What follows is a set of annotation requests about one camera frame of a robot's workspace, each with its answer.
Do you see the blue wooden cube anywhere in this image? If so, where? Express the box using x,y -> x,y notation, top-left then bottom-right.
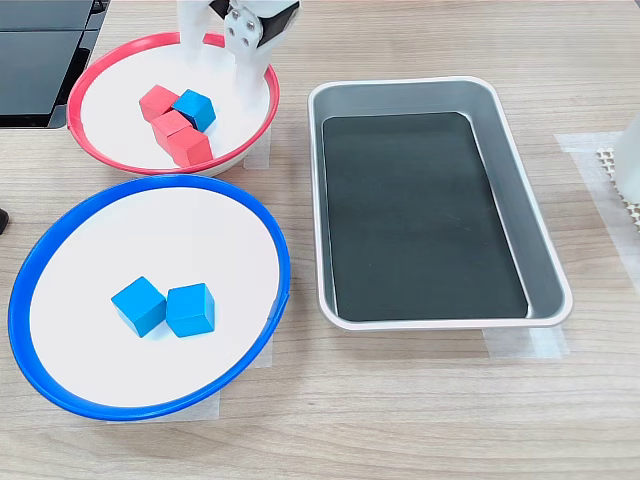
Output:
170,88 -> 217,133
165,282 -> 217,339
110,275 -> 168,339

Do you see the red wooden cube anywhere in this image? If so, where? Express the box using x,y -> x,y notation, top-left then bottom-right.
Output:
150,109 -> 194,151
138,83 -> 180,123
166,127 -> 214,169

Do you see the clear tape strip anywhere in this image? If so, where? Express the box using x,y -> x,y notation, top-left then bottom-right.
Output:
106,387 -> 222,424
247,329 -> 275,370
482,327 -> 572,359
243,124 -> 272,170

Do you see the red-rimmed white plate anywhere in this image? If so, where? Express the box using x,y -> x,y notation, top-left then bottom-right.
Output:
66,30 -> 280,177

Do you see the black flat device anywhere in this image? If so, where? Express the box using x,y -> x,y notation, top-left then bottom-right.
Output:
0,0 -> 112,130

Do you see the black tray mat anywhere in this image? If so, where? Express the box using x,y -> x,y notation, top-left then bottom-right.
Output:
321,111 -> 530,322

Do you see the steel tray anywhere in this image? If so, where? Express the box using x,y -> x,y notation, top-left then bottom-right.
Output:
306,75 -> 575,332

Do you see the blue-rimmed white plate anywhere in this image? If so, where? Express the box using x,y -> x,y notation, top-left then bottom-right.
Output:
7,173 -> 292,422

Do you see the pale perforated base plate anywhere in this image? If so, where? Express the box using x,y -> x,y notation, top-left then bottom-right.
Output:
596,147 -> 640,235

